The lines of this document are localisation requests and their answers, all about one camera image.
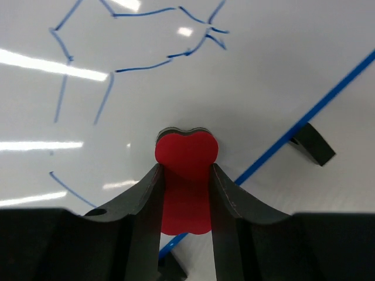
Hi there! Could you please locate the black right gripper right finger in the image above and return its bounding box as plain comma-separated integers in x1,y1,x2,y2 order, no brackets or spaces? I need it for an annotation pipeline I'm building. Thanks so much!
210,164,289,280

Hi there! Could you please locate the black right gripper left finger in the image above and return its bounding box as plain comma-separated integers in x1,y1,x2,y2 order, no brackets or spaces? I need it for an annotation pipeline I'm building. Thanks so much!
84,164,163,280

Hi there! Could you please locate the red whiteboard eraser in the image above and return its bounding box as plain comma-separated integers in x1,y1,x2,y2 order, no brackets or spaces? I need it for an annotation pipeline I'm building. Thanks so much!
155,127,219,235

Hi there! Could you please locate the blue framed whiteboard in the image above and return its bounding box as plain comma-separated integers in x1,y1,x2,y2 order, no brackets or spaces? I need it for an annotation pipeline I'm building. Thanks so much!
0,0,375,261

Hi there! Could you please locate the left whiteboard stand foot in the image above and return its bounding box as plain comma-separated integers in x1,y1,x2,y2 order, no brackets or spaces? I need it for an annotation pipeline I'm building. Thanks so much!
156,252,188,281

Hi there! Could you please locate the whiteboard stand foot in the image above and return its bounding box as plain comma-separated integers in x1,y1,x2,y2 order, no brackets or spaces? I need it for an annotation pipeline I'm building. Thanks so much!
156,252,188,281
289,123,336,166

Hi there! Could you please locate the right whiteboard stand foot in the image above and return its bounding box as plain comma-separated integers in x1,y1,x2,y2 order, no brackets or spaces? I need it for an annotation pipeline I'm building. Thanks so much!
289,123,336,166

